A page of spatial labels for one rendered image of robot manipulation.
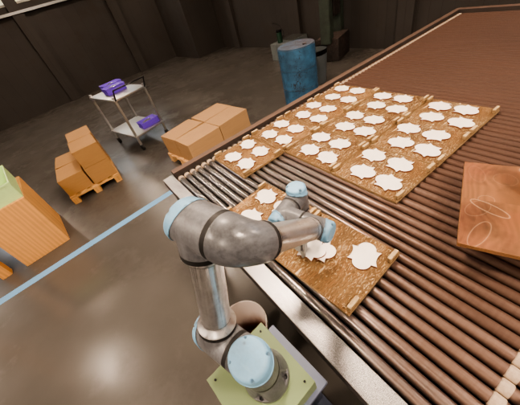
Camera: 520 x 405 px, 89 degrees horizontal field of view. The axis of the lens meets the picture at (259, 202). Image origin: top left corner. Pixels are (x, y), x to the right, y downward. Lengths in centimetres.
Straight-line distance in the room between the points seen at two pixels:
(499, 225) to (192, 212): 108
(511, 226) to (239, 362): 104
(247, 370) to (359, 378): 39
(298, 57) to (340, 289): 380
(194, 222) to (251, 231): 12
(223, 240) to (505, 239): 100
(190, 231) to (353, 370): 71
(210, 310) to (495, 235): 100
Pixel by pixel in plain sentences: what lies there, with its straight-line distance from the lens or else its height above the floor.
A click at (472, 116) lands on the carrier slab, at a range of 217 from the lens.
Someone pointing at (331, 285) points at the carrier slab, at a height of 94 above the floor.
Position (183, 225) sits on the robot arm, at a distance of 57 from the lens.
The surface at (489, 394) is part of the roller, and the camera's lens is 109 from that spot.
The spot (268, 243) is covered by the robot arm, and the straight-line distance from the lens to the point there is 54.
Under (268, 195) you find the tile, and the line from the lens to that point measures 151.
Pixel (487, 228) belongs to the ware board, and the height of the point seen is 104.
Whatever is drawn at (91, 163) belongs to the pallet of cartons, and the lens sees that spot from 446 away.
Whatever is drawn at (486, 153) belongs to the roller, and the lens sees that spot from 186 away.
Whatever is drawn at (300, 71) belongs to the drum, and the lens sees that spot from 452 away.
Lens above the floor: 192
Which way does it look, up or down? 41 degrees down
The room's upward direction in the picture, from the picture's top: 18 degrees counter-clockwise
